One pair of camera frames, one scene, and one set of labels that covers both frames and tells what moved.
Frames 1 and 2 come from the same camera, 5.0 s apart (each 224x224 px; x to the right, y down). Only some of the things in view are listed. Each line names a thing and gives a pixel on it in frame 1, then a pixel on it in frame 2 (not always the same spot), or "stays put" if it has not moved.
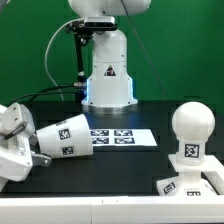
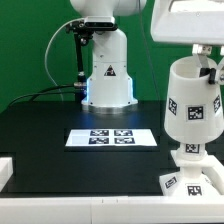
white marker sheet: x=122 y=137 stays put
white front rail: x=113 y=210 stays put
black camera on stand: x=83 y=32 stays put
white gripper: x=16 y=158 to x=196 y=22
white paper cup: x=69 y=138 to x=193 y=111
